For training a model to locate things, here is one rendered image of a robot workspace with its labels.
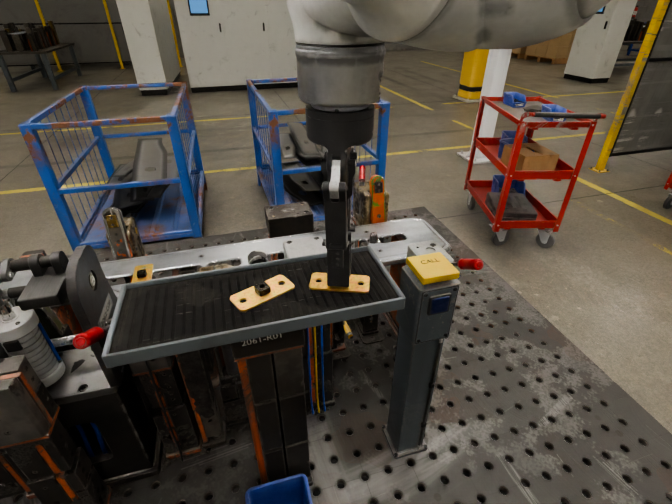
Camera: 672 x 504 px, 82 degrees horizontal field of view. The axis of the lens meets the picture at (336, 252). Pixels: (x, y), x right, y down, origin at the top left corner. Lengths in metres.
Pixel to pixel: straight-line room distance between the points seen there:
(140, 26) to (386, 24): 8.31
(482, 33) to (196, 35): 8.29
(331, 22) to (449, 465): 0.82
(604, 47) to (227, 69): 7.76
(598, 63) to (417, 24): 10.46
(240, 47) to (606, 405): 8.13
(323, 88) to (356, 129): 0.05
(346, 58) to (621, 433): 0.98
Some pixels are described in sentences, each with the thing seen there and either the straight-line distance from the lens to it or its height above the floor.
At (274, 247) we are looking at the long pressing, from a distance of 0.94.
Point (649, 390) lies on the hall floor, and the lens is 2.37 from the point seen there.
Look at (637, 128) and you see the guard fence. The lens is 5.19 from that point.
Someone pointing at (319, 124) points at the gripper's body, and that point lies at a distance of 0.42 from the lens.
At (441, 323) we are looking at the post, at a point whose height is 1.07.
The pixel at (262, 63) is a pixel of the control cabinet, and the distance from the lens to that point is 8.62.
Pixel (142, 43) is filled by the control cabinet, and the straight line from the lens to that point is 8.56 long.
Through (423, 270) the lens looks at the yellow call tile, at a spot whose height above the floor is 1.16.
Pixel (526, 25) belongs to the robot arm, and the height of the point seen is 1.49.
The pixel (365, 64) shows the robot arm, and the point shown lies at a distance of 0.40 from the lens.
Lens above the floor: 1.50
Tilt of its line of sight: 33 degrees down
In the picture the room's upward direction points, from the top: straight up
